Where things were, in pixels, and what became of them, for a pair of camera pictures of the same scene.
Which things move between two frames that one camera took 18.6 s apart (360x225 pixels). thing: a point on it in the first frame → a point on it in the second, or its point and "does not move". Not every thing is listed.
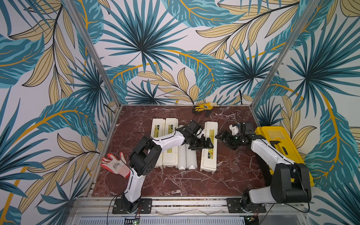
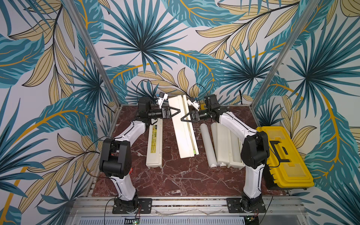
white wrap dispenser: [158, 130] does not move
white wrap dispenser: [170, 157] → [183, 131]
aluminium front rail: [104, 206] does not move
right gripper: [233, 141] → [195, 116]
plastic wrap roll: [191, 159] → [219, 149]
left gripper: [202, 144] → [167, 114]
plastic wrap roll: [182, 157] → [207, 146]
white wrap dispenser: [208, 155] → [231, 146]
